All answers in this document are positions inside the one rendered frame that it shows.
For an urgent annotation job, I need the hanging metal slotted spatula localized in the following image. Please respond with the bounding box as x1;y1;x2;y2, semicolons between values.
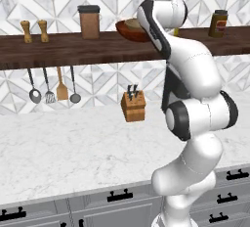
42;67;57;105

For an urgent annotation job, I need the grey drawer front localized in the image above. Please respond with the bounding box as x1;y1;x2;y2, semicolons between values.
190;209;250;227
0;199;61;227
213;165;250;190
191;182;250;213
66;185;163;220

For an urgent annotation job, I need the hanging metal ladle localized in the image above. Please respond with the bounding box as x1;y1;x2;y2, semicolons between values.
68;66;82;105

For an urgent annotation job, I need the brown jar with black lid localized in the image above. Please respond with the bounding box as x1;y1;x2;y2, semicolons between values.
77;4;102;40

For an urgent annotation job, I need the grey cabinet door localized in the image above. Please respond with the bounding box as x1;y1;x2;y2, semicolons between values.
71;203;154;227
0;220;70;227

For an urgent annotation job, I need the yellow bottle with red label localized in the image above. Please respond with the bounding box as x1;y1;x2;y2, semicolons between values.
208;9;229;39

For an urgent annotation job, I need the hanging metal spoon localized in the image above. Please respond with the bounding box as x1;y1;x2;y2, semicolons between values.
26;68;43;105

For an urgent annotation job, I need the wooden knife block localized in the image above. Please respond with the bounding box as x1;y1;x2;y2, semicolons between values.
120;89;146;123

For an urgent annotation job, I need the wooden pepper mill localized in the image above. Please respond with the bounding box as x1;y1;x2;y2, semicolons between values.
37;19;51;44
20;20;34;44

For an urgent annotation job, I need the dark wooden wall shelf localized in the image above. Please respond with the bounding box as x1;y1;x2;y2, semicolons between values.
0;24;250;71

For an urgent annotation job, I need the hanging wooden spatula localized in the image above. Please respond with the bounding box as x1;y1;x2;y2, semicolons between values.
56;66;69;102

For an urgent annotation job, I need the brown wooden bowl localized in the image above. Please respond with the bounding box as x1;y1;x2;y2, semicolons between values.
114;18;151;43

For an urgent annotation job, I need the black drawer handle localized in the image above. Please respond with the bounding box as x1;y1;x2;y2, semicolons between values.
106;188;134;203
216;192;238;204
0;206;27;222
226;168;250;181
208;212;229;224

